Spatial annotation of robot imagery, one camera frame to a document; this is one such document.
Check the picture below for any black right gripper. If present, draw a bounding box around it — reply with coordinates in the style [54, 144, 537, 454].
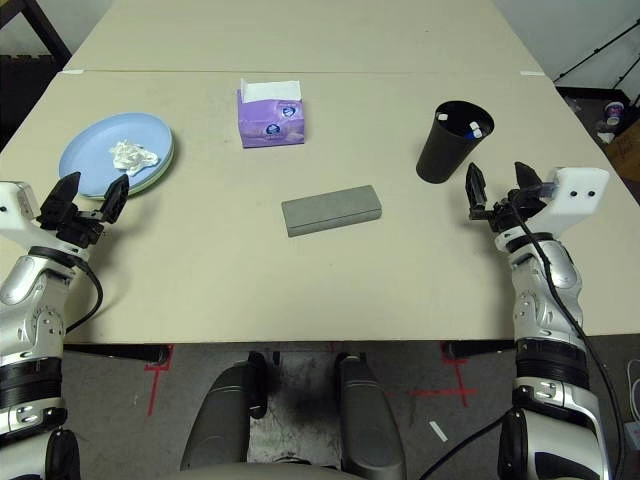
[464, 160, 547, 237]

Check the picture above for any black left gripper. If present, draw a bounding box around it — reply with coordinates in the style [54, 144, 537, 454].
[38, 171, 131, 250]

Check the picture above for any blue plastic plate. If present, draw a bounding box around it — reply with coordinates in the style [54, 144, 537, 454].
[58, 112, 174, 199]

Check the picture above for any white tissue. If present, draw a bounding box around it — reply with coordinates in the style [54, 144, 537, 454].
[108, 141, 161, 177]

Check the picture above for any grey glasses case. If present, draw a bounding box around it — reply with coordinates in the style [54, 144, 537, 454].
[281, 184, 384, 240]

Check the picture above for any black plastic cup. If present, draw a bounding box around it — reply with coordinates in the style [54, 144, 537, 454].
[415, 100, 496, 185]

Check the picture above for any green plastic plate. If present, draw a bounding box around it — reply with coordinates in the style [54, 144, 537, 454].
[126, 130, 178, 199]

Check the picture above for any black foam floor mat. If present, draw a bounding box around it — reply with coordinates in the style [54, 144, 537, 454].
[0, 52, 67, 147]

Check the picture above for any brown cardboard box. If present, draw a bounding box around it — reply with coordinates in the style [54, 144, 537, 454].
[603, 118, 640, 182]

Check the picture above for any black table foot bar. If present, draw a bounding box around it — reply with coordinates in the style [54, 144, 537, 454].
[445, 340, 519, 360]
[63, 342, 170, 365]

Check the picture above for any black tripod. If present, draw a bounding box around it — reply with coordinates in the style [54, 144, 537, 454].
[551, 13, 640, 97]

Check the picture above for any purple tissue pack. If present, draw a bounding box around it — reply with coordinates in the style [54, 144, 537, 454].
[237, 77, 307, 150]

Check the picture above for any red floor tape mark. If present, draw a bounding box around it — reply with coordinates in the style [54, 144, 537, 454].
[144, 344, 175, 417]
[408, 341, 480, 407]

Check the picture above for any grey robot left leg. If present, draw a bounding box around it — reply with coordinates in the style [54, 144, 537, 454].
[180, 351, 269, 471]

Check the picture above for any grey robot leg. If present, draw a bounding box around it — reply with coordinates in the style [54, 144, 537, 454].
[180, 351, 269, 471]
[333, 352, 406, 480]

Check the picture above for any grey robot right leg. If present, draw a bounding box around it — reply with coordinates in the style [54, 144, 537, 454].
[333, 352, 406, 480]

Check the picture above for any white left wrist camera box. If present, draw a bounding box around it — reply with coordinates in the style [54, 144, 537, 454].
[0, 181, 42, 252]

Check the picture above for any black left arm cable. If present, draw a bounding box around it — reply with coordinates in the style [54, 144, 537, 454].
[63, 257, 105, 335]

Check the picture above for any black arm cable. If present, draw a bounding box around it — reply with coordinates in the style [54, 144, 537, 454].
[423, 197, 629, 480]
[63, 257, 105, 335]

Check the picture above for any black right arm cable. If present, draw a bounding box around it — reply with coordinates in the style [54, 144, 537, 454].
[423, 197, 629, 480]

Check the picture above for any wooden side table black frame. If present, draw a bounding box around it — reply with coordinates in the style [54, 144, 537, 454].
[0, 0, 72, 62]

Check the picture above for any white floor cable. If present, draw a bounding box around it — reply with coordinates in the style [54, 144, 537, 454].
[626, 358, 640, 402]

